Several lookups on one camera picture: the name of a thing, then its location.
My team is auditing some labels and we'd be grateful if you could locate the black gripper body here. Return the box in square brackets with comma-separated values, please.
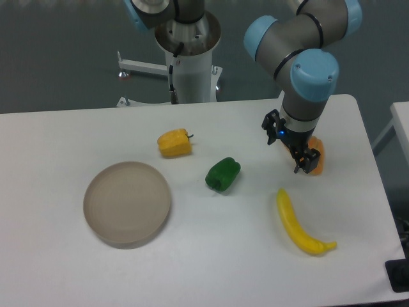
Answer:
[278, 118, 316, 154]

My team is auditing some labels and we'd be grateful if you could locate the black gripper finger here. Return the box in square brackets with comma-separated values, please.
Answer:
[293, 148, 321, 174]
[261, 109, 281, 145]

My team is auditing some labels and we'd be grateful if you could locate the green bell pepper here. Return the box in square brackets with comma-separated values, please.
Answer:
[205, 157, 241, 192]

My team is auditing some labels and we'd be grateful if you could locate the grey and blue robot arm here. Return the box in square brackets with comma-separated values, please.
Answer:
[125, 1, 362, 174]

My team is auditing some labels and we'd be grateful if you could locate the orange bell pepper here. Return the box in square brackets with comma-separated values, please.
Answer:
[282, 135, 326, 177]

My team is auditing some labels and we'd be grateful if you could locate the yellow bell pepper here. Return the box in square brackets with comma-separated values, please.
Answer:
[157, 129, 192, 158]

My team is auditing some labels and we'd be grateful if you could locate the yellow banana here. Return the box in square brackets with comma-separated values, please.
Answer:
[276, 188, 337, 255]

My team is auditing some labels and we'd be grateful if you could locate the white side table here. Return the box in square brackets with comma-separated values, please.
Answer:
[371, 101, 408, 161]

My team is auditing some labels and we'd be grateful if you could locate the black clamp at table edge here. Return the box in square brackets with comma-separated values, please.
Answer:
[385, 259, 408, 293]

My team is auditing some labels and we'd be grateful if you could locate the beige round plate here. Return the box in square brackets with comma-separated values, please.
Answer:
[83, 161, 172, 249]

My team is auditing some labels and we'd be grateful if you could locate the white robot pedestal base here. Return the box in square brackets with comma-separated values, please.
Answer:
[117, 11, 222, 104]

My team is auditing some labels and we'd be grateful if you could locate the black cable on pedestal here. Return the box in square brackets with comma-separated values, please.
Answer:
[168, 42, 184, 105]

